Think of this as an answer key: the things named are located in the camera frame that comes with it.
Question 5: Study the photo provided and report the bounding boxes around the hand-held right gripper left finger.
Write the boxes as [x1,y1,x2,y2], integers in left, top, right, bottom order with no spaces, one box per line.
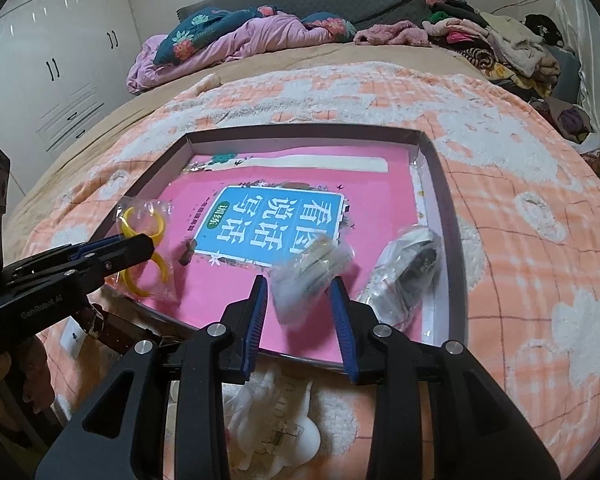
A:
[34,275,269,480]

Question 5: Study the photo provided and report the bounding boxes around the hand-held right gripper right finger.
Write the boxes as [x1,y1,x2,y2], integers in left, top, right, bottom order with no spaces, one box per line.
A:
[328,277,563,480]

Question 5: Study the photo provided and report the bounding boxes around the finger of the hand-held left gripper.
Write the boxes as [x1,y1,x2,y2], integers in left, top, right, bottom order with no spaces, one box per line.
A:
[2,238,133,281]
[67,233,157,286]

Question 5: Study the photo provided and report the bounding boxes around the bagged yellow rings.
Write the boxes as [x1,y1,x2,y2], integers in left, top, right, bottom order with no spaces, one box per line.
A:
[114,199,174,302]

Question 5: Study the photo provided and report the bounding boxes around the clear bag with pearl jewelry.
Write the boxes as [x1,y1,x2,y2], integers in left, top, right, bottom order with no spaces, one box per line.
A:
[271,239,357,328]

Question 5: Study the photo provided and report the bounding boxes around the brown strap wristwatch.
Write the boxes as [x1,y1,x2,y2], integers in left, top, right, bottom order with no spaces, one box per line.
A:
[80,302,191,361]

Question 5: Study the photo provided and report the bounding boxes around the white hair claw clip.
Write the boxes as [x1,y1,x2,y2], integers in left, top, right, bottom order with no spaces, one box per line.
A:
[225,367,322,480]

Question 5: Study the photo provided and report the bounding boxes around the grey cardboard box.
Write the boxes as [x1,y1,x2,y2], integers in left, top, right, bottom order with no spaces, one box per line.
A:
[87,129,468,376]

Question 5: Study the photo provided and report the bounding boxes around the clear bag with dark jewelry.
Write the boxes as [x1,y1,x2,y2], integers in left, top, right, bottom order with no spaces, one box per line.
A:
[357,226,443,332]

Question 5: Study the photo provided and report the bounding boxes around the pink book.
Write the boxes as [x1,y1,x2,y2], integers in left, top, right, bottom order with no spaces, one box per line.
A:
[105,146,421,368]

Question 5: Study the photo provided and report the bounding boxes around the white wardrobe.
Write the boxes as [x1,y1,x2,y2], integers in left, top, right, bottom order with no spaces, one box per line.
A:
[0,0,142,161]

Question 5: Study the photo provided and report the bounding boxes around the bed with tan sheet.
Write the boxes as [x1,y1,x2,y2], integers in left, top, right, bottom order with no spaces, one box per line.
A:
[7,40,486,216]

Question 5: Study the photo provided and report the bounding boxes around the purple floral quilt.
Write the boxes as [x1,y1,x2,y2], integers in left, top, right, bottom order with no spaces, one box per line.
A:
[126,5,357,95]

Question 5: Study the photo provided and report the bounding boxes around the pink fluffy garment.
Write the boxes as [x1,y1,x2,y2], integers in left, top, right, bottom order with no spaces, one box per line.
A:
[353,21,432,49]

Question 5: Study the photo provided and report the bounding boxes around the grey headboard cover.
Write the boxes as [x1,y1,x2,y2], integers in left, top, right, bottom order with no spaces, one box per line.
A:
[176,0,434,43]

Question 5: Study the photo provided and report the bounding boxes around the pile of clothes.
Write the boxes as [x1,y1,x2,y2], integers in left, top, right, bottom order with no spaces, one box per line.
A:
[422,0,600,158]

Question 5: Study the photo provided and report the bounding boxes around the pale curtain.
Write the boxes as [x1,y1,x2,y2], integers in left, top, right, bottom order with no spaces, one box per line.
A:
[550,0,600,186]

